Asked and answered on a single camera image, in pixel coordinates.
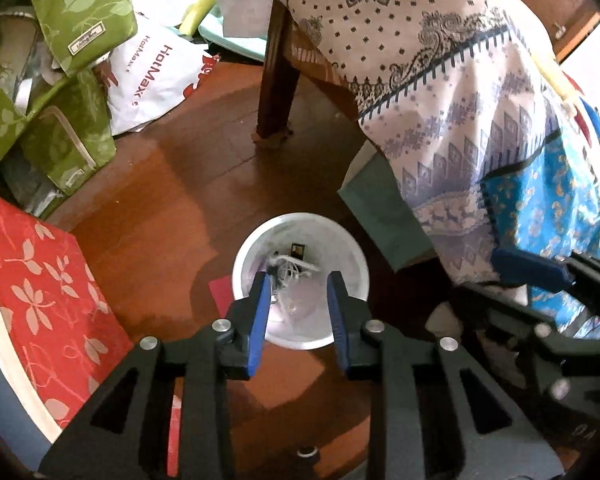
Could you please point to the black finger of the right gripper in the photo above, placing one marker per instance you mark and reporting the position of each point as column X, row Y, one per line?
column 562, row 364

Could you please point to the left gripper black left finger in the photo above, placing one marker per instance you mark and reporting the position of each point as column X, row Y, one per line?
column 122, row 431

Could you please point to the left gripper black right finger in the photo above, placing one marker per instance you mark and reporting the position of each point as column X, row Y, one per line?
column 436, row 413

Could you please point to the white round trash bin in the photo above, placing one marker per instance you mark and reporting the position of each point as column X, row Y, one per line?
column 298, row 251

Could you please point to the red floral storage box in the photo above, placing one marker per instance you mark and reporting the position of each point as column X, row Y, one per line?
column 59, row 339

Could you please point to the patterned patchwork bed sheet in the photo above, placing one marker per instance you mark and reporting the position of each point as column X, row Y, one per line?
column 484, row 150

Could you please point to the white HotMaxx plastic bag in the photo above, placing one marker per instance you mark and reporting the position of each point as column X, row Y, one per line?
column 151, row 73

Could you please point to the green leaf pattern bag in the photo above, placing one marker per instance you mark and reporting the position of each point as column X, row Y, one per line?
column 52, row 106

